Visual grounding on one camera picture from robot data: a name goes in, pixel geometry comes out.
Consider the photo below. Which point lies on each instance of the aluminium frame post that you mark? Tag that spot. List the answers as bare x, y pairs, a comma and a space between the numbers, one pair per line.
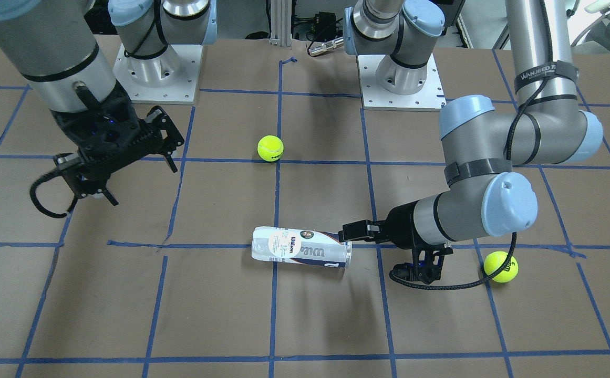
280, 17

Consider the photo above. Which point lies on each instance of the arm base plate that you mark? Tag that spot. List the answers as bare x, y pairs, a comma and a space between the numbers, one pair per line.
387, 86
171, 78

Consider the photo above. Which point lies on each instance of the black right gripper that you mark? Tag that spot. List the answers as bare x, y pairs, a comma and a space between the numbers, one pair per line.
156, 123

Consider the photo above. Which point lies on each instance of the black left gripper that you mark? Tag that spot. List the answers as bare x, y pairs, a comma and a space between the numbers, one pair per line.
401, 224

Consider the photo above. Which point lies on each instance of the clear tennis ball can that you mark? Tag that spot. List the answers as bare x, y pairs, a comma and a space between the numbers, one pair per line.
297, 246

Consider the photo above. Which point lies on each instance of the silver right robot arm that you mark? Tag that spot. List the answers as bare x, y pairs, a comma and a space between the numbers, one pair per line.
53, 48

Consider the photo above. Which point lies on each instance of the metal connector plug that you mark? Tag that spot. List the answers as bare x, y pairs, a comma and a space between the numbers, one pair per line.
326, 47

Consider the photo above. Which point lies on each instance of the tennis ball front centre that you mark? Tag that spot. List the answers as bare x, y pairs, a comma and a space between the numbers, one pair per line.
270, 148

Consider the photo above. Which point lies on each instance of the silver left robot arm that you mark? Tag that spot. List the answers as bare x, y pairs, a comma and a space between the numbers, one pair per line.
485, 197

